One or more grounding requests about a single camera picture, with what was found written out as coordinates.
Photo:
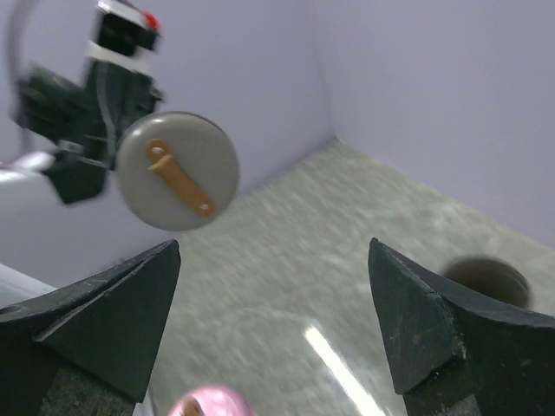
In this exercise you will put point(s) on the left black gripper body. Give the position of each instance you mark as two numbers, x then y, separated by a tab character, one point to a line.
85	122

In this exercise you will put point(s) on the grey round lid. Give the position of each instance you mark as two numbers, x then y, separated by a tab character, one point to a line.
176	171

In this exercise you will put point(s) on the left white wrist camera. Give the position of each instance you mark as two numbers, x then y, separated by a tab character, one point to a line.
124	36

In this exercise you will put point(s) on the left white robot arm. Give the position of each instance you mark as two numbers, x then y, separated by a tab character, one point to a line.
23	186

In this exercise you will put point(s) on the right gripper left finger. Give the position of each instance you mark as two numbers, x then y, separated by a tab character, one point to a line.
89	348

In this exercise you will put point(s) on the pink round lid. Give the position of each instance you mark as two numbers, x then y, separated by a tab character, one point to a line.
212	400

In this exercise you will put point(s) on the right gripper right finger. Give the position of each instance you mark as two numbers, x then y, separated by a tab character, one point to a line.
452	351

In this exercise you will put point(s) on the tall grey cylinder container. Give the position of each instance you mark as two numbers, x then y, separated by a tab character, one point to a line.
491	277

